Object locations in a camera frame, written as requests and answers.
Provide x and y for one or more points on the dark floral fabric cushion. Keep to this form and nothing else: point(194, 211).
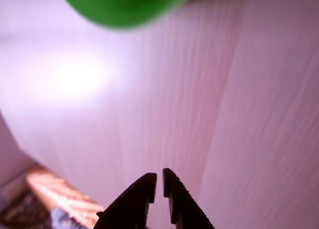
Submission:
point(22, 211)

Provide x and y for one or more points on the green plastic bowl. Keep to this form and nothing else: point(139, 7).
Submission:
point(124, 7)

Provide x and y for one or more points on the grey-blue floral fabric cushion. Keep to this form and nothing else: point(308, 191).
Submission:
point(64, 220)

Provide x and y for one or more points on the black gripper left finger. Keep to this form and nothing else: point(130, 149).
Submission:
point(129, 206)

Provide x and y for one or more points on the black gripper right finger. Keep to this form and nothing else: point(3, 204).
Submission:
point(183, 206)

